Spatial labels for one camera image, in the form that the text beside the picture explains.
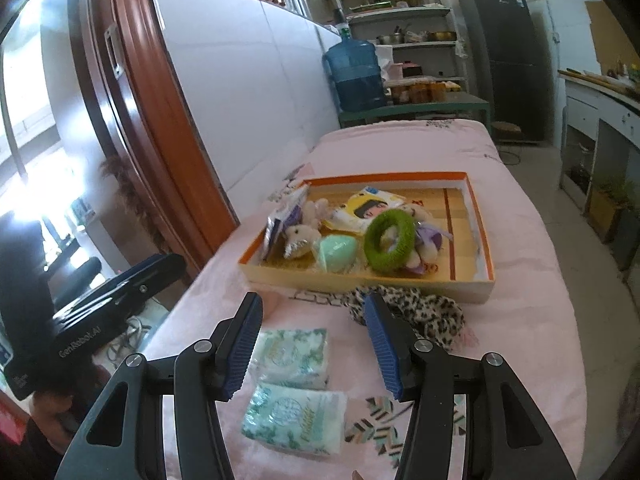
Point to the grey kitchen counter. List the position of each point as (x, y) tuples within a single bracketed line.
[(600, 125)]

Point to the beige bear purple dress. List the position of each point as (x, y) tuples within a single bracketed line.
[(427, 245)]

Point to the mint green round sponge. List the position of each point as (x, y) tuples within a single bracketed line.
[(337, 252)]

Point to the pink lidded pot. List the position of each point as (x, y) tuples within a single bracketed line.
[(406, 70)]

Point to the small bear silver skirt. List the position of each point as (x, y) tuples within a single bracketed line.
[(300, 242)]

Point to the brown wooden door frame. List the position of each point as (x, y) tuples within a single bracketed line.
[(155, 125)]

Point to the blue water jug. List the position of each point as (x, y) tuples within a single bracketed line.
[(355, 75)]

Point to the green leaf tissue pack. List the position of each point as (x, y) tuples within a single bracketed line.
[(295, 417), (295, 360)]

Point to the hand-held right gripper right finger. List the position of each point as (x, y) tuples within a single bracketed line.
[(382, 355)]

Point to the green low table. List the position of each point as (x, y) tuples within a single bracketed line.
[(415, 110)]

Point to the brown feather duster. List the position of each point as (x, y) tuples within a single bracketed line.
[(135, 200)]

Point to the round stool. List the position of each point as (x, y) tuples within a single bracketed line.
[(507, 130)]

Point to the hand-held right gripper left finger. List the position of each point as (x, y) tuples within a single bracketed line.
[(242, 355)]

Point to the yellow cartoon tissue pack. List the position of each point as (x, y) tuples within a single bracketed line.
[(360, 207)]

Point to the green shelf rack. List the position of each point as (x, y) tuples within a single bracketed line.
[(400, 15)]

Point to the dark furniture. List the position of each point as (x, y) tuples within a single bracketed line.
[(70, 280)]

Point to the metal door latch plate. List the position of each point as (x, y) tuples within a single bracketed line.
[(113, 50)]

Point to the person's left hand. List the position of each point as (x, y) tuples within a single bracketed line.
[(55, 405)]

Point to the orange rimmed cardboard box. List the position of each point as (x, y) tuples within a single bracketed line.
[(465, 240)]

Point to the leopard print scarf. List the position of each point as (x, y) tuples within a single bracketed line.
[(430, 310)]

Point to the dark refrigerator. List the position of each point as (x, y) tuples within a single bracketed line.
[(505, 60)]

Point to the blue white plastic packet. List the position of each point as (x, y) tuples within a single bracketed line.
[(282, 220)]

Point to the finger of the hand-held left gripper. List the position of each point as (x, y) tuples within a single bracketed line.
[(155, 277), (135, 270)]

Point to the cardboard sheet on wall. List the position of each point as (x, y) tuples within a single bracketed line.
[(607, 35)]

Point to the row of orange jars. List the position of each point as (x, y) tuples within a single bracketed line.
[(417, 93)]

